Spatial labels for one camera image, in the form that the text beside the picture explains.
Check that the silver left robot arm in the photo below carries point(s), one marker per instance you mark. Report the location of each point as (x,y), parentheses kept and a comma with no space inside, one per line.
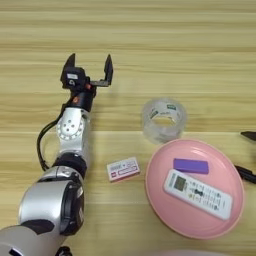
(46,203)

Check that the small pink white box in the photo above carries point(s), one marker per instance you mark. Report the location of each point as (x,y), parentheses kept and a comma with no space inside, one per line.
(123,170)

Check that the left gripper labelled black box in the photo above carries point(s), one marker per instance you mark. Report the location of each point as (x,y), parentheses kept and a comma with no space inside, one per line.
(72,78)

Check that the purple rectangular block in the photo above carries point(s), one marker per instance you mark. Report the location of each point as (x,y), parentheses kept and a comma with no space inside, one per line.
(190,166)

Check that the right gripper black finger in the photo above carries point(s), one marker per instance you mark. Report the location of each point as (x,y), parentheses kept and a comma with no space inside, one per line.
(250,135)
(246,174)

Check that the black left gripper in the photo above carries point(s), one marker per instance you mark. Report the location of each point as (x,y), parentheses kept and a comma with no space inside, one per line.
(85,98)

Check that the white remote control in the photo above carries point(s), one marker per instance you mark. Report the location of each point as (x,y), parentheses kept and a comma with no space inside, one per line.
(200,195)

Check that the clear adhesive tape roll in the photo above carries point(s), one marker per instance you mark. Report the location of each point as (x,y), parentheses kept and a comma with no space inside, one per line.
(150,128)

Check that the pink round plate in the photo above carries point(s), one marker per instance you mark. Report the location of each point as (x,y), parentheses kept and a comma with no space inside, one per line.
(160,206)

